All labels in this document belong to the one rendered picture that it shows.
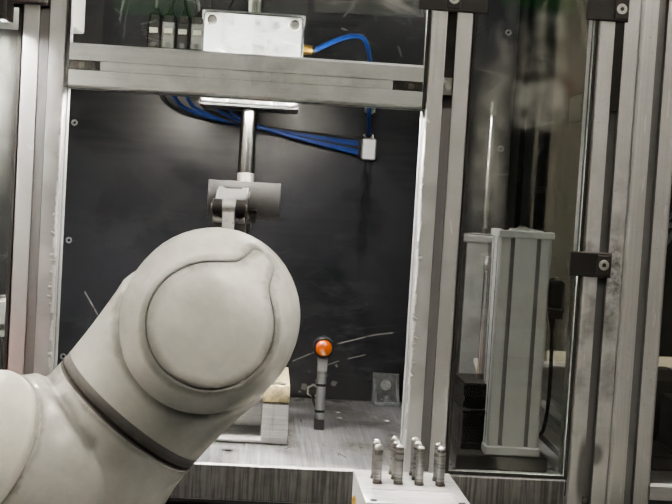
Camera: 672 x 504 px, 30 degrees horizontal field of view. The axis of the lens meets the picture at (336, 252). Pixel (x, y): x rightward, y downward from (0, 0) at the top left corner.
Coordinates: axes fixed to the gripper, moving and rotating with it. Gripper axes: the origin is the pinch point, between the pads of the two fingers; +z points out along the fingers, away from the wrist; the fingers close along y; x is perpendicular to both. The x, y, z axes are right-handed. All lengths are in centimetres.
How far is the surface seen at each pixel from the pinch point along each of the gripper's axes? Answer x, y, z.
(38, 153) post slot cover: 20.8, 9.7, 21.4
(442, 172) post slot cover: -20.7, 10.4, 21.5
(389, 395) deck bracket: -21, -20, 64
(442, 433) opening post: -22.5, -16.9, 21.5
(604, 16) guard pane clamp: -36, 28, 21
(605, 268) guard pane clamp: -38.4, 1.5, 21.0
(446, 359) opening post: -22.4, -9.1, 21.4
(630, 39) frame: -39, 25, 21
